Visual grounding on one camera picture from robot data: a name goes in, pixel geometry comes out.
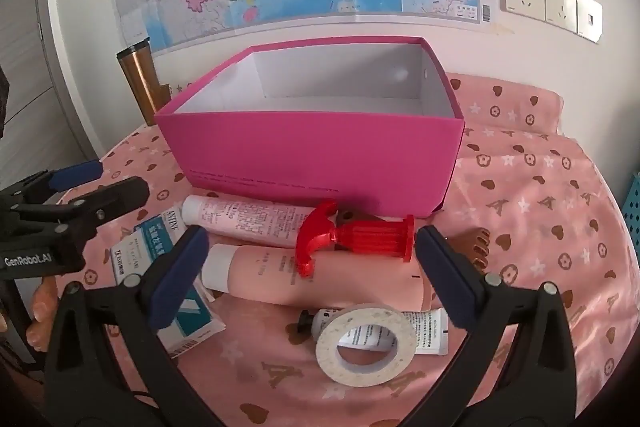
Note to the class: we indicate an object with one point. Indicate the white tube black cap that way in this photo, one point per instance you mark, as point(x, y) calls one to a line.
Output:
point(430, 332)

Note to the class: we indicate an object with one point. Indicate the large pink tube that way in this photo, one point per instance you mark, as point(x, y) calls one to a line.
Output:
point(270, 274)

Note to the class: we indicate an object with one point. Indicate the brown wooden back scratcher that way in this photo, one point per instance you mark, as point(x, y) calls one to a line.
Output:
point(472, 247)

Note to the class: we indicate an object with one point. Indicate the white medicine box blue label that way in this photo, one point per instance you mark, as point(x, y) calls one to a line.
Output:
point(131, 257)

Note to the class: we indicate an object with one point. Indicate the white wall switch plate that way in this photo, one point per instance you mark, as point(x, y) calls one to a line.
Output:
point(590, 18)

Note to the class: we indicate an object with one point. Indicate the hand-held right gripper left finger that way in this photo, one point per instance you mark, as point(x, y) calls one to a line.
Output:
point(180, 272)

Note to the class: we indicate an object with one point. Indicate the slim pink white tube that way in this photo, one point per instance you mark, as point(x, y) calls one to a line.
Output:
point(240, 217)

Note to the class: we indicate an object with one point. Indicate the pink cardboard box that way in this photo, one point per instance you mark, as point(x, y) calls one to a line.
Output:
point(310, 157)

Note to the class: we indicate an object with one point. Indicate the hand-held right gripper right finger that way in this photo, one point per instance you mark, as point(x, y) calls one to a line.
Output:
point(450, 277)

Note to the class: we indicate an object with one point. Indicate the pink printed blanket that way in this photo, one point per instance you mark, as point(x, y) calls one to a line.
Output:
point(525, 207)

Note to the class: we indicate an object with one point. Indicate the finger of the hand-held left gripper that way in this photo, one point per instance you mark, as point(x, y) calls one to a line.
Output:
point(115, 199)
point(77, 173)

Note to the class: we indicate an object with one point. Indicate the copper travel tumbler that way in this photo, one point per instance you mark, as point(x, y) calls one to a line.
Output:
point(142, 82)

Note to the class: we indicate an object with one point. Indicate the white tape roll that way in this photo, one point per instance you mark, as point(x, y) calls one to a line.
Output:
point(375, 317)

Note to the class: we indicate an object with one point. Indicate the grey door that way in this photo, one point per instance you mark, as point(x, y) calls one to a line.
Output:
point(35, 32)

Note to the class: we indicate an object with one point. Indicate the person's left hand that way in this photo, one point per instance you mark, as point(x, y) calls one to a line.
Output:
point(46, 304)

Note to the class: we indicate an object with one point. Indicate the blue plastic basket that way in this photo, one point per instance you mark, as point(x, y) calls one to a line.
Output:
point(634, 217)

